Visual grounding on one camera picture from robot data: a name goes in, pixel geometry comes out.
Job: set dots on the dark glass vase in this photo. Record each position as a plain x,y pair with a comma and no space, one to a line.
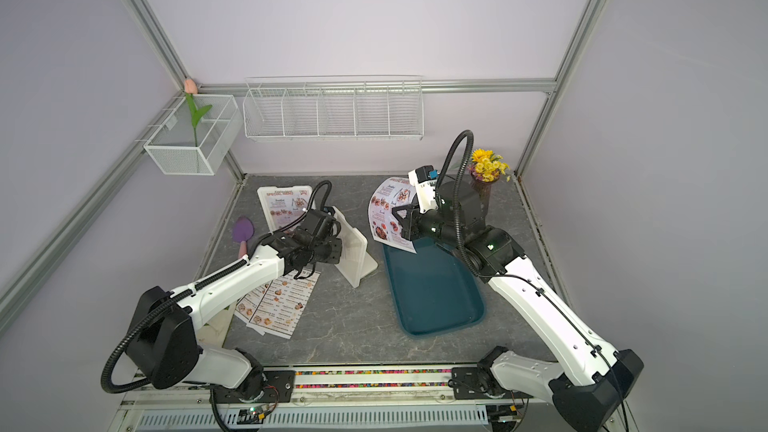
484,192

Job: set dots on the pink artificial tulip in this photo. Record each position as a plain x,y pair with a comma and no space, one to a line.
196,113

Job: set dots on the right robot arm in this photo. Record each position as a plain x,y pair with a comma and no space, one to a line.
589,379

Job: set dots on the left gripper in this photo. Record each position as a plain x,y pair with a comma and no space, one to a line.
335,254

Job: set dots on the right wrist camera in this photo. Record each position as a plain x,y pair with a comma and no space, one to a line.
424,179

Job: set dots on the yellow flower bouquet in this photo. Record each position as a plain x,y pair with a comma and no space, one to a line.
488,167

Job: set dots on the teal plastic tray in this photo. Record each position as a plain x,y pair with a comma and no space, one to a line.
433,292

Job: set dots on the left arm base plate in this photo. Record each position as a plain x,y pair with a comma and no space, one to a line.
272,386

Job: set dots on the white mesh wall basket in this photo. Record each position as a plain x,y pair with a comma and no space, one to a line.
171,145

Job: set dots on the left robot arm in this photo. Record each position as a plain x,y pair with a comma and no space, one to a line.
161,347

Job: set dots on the dim sum menu sheet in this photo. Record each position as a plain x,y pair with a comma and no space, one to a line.
247,307

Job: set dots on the white vented cable duct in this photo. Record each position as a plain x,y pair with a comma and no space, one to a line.
324,418

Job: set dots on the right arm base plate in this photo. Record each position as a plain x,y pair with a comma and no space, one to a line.
472,383

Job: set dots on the white wire wall shelf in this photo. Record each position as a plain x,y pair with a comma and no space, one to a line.
336,107

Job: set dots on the white menu holder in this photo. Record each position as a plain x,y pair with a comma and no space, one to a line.
355,261
285,207

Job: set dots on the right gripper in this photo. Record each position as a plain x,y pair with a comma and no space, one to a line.
410,222

